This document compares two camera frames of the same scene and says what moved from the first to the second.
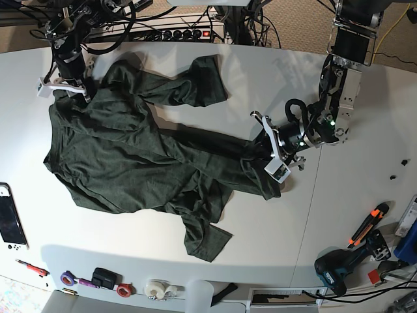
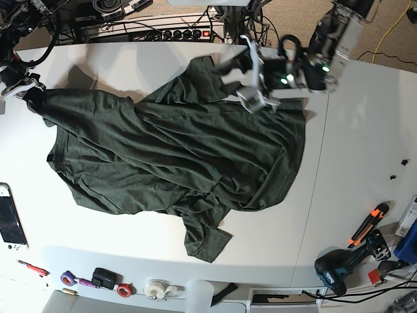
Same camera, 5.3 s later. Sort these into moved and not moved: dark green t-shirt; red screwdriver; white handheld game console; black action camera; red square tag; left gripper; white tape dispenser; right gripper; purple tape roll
Moved: right gripper; left gripper; dark green t-shirt
Not moved: purple tape roll; red screwdriver; red square tag; black action camera; white tape dispenser; white handheld game console
